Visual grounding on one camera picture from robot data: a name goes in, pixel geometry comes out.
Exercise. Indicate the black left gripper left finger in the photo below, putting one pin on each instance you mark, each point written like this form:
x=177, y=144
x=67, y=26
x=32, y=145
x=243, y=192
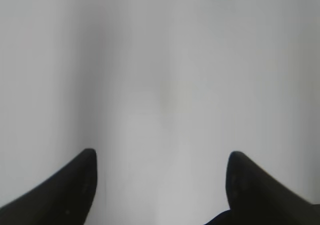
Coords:
x=65, y=198

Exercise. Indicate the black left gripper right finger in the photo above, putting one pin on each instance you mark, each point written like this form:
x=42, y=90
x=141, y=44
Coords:
x=256, y=198

